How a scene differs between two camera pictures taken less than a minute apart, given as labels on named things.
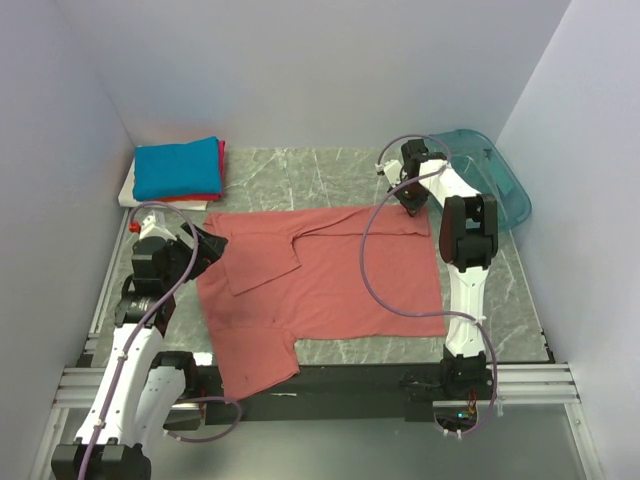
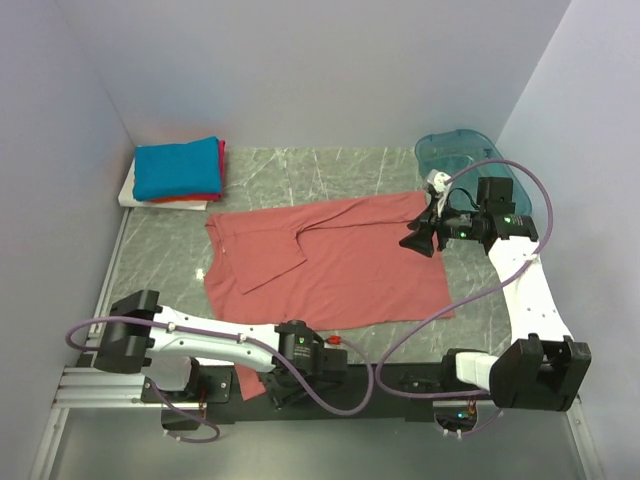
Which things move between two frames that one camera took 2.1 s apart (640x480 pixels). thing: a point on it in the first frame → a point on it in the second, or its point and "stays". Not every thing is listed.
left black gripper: (210, 249) → (282, 395)
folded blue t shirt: (176, 170) stays
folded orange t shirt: (169, 199) stays
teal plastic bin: (476, 159) stays
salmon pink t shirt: (288, 274) stays
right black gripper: (413, 207) → (421, 239)
